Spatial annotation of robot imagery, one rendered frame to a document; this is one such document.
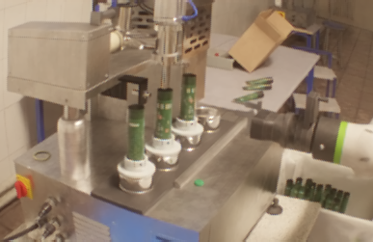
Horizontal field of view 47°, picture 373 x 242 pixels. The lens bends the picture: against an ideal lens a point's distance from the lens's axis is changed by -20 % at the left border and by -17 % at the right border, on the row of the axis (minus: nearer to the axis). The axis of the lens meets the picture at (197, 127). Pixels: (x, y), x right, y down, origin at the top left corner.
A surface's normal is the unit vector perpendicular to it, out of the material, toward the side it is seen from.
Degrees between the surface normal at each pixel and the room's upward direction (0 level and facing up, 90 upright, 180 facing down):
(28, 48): 90
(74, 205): 90
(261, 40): 90
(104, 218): 90
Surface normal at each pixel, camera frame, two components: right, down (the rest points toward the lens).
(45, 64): -0.40, 0.33
